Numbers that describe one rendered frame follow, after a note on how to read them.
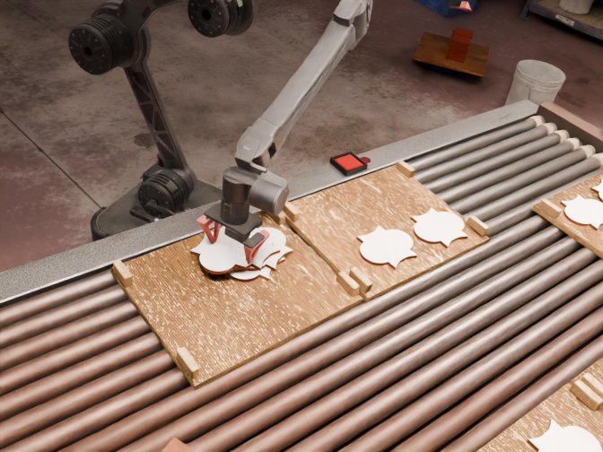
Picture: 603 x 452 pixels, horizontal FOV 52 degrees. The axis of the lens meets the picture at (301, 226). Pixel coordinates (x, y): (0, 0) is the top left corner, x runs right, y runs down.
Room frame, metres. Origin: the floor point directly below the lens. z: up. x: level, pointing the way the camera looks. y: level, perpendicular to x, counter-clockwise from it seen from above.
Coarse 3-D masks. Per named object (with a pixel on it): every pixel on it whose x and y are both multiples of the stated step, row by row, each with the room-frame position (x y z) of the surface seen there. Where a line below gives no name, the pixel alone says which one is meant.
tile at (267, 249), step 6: (258, 228) 1.06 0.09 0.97; (264, 228) 1.06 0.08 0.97; (252, 234) 1.04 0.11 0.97; (270, 234) 1.05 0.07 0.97; (270, 240) 1.03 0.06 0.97; (264, 246) 1.01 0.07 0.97; (270, 246) 1.01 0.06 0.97; (258, 252) 0.98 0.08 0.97; (264, 252) 0.99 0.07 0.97; (270, 252) 0.99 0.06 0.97; (276, 252) 1.00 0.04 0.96; (258, 258) 0.96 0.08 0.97; (264, 258) 0.97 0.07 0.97; (246, 264) 0.94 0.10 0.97; (252, 264) 0.95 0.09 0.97; (258, 264) 0.95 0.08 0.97; (234, 270) 0.93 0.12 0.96; (240, 270) 0.93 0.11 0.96; (258, 270) 0.94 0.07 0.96
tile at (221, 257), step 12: (204, 240) 0.98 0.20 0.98; (216, 240) 0.99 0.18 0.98; (228, 240) 0.99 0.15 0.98; (192, 252) 0.95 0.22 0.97; (204, 252) 0.95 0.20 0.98; (216, 252) 0.95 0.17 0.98; (228, 252) 0.96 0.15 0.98; (240, 252) 0.96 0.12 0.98; (204, 264) 0.91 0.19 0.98; (216, 264) 0.92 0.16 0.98; (228, 264) 0.92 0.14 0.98; (240, 264) 0.93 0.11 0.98
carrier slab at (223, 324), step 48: (192, 240) 1.02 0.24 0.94; (288, 240) 1.07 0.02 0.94; (144, 288) 0.86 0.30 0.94; (192, 288) 0.88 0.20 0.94; (240, 288) 0.90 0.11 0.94; (288, 288) 0.92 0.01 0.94; (336, 288) 0.94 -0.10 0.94; (192, 336) 0.75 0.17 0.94; (240, 336) 0.77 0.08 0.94; (288, 336) 0.79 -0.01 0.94; (192, 384) 0.65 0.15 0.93
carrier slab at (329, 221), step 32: (320, 192) 1.28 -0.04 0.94; (352, 192) 1.30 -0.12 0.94; (384, 192) 1.32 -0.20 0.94; (416, 192) 1.35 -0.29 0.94; (320, 224) 1.15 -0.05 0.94; (352, 224) 1.17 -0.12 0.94; (384, 224) 1.19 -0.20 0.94; (352, 256) 1.05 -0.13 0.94; (416, 256) 1.09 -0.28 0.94; (448, 256) 1.11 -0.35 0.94; (384, 288) 0.97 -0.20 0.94
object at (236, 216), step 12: (216, 204) 0.99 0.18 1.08; (228, 204) 0.94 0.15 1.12; (240, 204) 0.94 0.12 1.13; (216, 216) 0.95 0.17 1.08; (228, 216) 0.93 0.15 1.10; (240, 216) 0.94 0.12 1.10; (252, 216) 0.97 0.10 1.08; (228, 228) 0.93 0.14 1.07; (240, 228) 0.93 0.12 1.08; (252, 228) 0.93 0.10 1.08
